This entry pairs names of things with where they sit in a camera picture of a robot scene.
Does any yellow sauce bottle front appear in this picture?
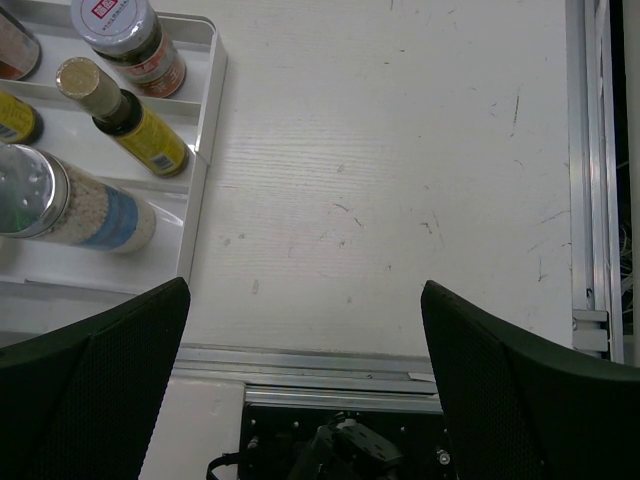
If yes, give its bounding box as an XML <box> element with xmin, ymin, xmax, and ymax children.
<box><xmin>0</xmin><ymin>90</ymin><xmax>44</xmax><ymax>145</ymax></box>

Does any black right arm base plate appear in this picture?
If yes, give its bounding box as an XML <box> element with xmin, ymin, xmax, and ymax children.
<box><xmin>206</xmin><ymin>387</ymin><xmax>457</xmax><ymax>479</ymax></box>

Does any silver-lidded shaker front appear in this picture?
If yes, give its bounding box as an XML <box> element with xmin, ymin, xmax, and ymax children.
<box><xmin>1</xmin><ymin>144</ymin><xmax>156</xmax><ymax>253</ymax></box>

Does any yellow sauce bottle back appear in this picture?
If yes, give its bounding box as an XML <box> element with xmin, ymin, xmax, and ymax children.
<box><xmin>56</xmin><ymin>57</ymin><xmax>190</xmax><ymax>177</ymax></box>

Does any aluminium right rail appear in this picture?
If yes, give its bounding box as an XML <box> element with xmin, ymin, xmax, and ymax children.
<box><xmin>566</xmin><ymin>1</ymin><xmax>624</xmax><ymax>363</ymax></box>

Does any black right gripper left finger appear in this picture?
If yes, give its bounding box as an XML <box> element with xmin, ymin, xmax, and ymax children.
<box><xmin>1</xmin><ymin>277</ymin><xmax>191</xmax><ymax>479</ymax></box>

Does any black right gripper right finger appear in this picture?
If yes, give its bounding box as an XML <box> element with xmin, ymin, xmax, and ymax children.
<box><xmin>421</xmin><ymin>281</ymin><xmax>639</xmax><ymax>479</ymax></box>

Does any aluminium front rail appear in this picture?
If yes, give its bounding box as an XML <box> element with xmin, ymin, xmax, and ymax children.
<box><xmin>174</xmin><ymin>344</ymin><xmax>437</xmax><ymax>395</ymax></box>

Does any aluminium rail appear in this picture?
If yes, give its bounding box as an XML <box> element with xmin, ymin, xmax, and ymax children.
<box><xmin>566</xmin><ymin>1</ymin><xmax>624</xmax><ymax>363</ymax></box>
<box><xmin>174</xmin><ymin>344</ymin><xmax>437</xmax><ymax>395</ymax></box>

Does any red-lidded jar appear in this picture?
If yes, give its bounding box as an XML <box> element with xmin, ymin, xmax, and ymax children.
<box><xmin>70</xmin><ymin>0</ymin><xmax>186</xmax><ymax>98</ymax></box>
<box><xmin>0</xmin><ymin>9</ymin><xmax>42</xmax><ymax>81</ymax></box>

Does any yellow sauce bottle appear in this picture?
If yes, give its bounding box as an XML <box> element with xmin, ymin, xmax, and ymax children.
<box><xmin>0</xmin><ymin>90</ymin><xmax>44</xmax><ymax>145</ymax></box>
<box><xmin>56</xmin><ymin>57</ymin><xmax>190</xmax><ymax>177</ymax></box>

